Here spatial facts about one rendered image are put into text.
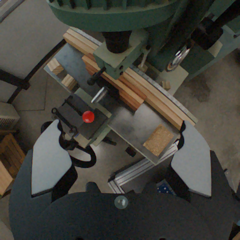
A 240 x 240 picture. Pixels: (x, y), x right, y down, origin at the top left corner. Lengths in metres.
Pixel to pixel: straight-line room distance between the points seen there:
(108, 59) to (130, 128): 0.24
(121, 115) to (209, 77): 1.67
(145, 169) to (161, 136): 0.80
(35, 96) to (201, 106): 2.23
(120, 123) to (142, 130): 0.08
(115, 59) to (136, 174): 1.07
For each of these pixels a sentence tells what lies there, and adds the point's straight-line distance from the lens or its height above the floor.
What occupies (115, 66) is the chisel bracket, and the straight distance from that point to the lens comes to 0.26.
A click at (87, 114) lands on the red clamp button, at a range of 0.28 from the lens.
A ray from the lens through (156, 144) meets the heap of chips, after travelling 0.40.
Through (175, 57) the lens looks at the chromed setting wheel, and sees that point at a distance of 0.32.
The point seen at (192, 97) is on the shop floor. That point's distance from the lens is 1.62.
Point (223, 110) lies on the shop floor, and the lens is 1.95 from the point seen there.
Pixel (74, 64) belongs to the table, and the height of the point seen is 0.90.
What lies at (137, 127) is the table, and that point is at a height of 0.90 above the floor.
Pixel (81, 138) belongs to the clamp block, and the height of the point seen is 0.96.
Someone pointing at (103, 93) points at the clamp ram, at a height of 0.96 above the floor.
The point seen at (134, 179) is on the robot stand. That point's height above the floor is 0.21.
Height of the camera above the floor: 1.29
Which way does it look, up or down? 86 degrees down
